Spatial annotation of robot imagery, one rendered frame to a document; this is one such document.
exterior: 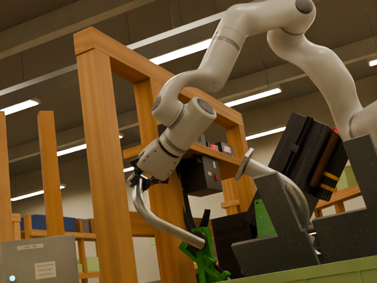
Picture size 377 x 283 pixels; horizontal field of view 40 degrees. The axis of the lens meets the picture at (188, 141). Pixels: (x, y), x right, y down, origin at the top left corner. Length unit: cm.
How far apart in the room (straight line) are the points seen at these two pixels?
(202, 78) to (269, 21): 27
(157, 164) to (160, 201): 68
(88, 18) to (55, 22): 49
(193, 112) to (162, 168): 20
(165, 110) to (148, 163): 18
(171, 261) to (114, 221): 41
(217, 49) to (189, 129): 25
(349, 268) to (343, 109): 86
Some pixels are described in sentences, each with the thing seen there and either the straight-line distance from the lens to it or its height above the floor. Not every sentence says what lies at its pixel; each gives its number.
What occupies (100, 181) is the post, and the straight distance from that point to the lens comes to 182.
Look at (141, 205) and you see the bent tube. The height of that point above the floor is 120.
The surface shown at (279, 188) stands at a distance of 92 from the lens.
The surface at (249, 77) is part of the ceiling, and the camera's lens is 986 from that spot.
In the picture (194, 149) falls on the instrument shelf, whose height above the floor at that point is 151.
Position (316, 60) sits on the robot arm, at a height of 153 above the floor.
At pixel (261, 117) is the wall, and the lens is 1180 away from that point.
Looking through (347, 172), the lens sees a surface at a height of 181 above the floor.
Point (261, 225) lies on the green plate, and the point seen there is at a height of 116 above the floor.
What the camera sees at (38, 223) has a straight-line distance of 736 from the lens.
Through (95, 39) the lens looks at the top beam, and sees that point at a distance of 199.
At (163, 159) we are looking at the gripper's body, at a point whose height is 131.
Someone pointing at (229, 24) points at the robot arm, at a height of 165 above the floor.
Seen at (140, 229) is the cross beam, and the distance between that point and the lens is 206.
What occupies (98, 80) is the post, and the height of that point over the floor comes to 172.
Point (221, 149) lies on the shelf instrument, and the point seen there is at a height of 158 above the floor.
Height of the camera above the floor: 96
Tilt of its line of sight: 16 degrees up
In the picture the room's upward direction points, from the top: 9 degrees counter-clockwise
